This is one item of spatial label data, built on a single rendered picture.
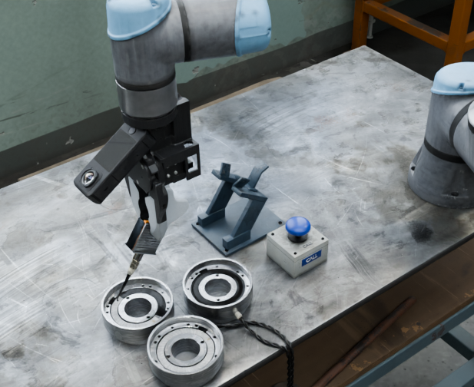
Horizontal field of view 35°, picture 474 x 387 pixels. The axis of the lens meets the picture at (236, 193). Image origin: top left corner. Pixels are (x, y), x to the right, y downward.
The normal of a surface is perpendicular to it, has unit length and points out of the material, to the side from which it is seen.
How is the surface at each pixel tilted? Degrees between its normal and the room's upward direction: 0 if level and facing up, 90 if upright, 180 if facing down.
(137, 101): 90
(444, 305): 0
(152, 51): 94
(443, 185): 72
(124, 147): 32
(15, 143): 90
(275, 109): 0
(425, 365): 0
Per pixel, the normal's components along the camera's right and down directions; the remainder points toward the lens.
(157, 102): 0.44, 0.56
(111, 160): -0.43, -0.45
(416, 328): -0.02, -0.78
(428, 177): -0.76, 0.14
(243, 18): 0.22, 0.04
